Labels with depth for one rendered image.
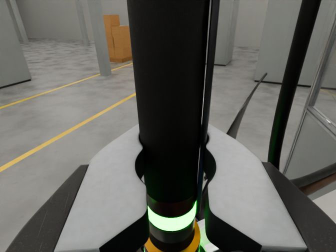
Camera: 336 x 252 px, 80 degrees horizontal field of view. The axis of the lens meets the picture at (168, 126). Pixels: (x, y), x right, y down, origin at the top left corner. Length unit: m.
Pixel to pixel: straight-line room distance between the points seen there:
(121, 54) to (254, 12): 7.10
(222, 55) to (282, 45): 2.31
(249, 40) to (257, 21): 0.92
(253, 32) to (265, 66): 6.72
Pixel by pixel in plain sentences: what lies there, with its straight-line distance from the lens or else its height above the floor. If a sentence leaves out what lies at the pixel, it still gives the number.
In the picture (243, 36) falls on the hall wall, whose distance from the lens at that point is 12.31.
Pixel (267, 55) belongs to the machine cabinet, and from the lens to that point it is 5.60.
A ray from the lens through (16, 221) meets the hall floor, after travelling 2.32.
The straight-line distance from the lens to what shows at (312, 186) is 0.29.
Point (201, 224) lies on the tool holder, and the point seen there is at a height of 1.36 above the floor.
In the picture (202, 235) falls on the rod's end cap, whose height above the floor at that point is 1.36.
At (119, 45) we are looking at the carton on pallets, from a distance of 8.28.
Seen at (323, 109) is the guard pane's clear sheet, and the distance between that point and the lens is 1.48.
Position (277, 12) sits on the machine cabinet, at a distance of 5.53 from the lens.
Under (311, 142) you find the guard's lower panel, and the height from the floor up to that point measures 0.83.
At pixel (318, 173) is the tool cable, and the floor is 1.37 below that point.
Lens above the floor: 1.53
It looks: 29 degrees down
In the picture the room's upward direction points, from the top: 1 degrees counter-clockwise
